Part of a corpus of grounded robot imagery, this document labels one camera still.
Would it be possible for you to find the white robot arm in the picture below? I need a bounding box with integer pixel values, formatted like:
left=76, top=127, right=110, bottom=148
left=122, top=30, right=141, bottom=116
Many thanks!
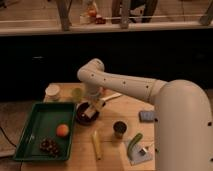
left=77, top=58, right=213, bottom=171

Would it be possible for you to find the orange bowl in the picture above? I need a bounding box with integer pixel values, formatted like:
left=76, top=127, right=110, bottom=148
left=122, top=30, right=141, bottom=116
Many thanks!
left=100, top=87, right=107, bottom=94

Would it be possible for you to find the green cup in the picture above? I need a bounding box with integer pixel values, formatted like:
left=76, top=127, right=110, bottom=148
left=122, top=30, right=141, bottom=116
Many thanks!
left=71, top=88, right=83, bottom=103

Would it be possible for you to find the small metal cup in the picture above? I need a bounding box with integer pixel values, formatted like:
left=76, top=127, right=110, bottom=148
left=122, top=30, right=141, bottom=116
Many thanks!
left=113, top=121, right=127, bottom=139

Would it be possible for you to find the yellow corn cob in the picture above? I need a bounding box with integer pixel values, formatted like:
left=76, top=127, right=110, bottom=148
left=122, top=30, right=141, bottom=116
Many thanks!
left=92, top=131, right=102, bottom=160

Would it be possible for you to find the peach fruit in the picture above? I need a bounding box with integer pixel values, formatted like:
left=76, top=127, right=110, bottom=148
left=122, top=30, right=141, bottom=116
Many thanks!
left=56, top=124, right=69, bottom=138

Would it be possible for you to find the white cup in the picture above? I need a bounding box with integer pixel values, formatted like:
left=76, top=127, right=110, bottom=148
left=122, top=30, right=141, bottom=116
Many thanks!
left=45, top=84, right=60, bottom=101

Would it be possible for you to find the blue sponge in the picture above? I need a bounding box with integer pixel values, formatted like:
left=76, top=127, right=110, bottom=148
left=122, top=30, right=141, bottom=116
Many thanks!
left=139, top=110, right=154, bottom=123

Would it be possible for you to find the green cucumber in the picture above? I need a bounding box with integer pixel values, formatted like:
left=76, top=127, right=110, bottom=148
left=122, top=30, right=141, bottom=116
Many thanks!
left=127, top=133, right=143, bottom=159

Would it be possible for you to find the green plastic tray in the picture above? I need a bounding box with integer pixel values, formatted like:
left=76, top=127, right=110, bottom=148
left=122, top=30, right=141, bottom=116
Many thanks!
left=13, top=102, right=76, bottom=162

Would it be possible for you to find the dark grape bunch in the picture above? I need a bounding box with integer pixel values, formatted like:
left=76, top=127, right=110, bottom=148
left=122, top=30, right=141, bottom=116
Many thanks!
left=39, top=138, right=60, bottom=157

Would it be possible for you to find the grey cloth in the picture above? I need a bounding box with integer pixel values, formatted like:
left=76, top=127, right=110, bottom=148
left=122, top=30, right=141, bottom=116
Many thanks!
left=129, top=144, right=153, bottom=165

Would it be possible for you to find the white handled brush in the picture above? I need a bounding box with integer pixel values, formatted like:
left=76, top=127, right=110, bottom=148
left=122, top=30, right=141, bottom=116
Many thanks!
left=100, top=93, right=122, bottom=102

